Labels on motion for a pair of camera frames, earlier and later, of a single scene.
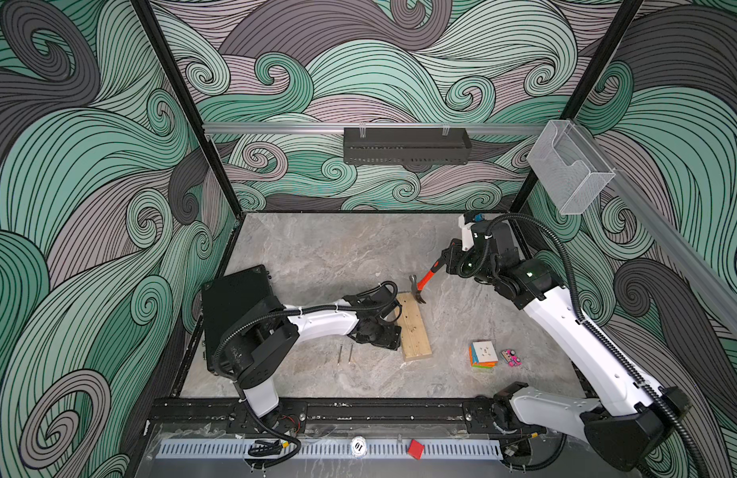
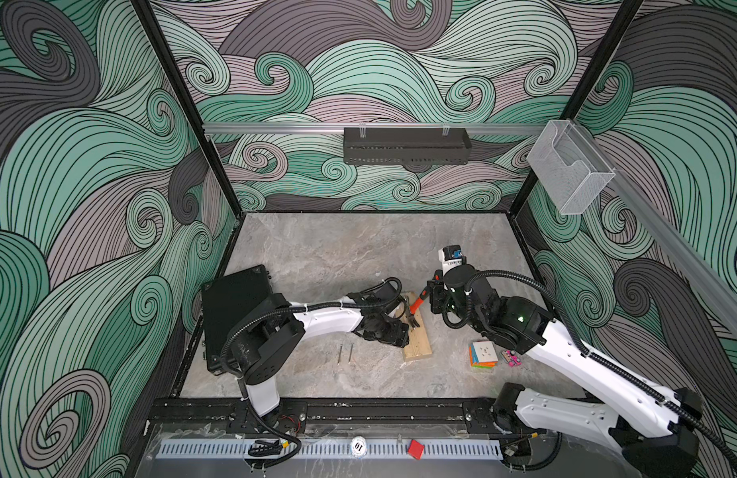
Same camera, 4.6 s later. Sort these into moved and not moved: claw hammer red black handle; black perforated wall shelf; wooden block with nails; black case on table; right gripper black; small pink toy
Moved: claw hammer red black handle; right gripper black
Not moved: wooden block with nails; black case on table; small pink toy; black perforated wall shelf
